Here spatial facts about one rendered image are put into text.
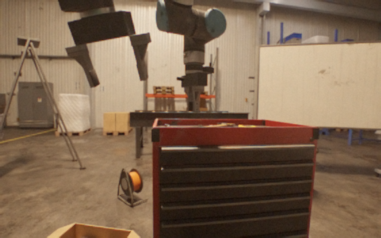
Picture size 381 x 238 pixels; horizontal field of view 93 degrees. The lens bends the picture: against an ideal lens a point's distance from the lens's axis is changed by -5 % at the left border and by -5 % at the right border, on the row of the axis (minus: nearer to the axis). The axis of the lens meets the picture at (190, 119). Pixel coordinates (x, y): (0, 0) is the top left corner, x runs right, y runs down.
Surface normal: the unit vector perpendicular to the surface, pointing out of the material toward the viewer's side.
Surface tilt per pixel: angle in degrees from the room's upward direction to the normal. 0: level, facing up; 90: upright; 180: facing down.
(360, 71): 90
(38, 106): 90
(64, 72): 90
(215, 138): 90
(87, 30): 113
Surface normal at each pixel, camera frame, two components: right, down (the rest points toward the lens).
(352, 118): -0.28, 0.06
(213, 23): 0.51, 0.07
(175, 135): 0.15, 0.07
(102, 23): -0.09, 0.46
